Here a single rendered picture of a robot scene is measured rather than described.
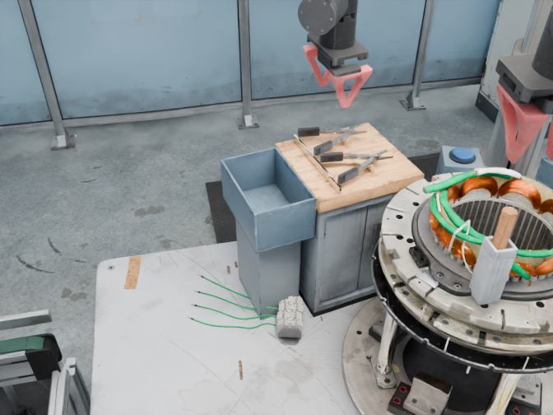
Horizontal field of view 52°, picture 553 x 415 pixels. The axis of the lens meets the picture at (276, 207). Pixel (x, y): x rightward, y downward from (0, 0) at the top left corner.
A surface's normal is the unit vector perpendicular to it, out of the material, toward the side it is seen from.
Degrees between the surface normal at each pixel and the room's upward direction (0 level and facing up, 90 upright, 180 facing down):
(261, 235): 90
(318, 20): 92
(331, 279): 90
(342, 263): 90
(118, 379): 0
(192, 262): 0
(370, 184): 0
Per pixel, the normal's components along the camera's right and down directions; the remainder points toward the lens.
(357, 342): 0.00, -0.78
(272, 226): 0.39, 0.58
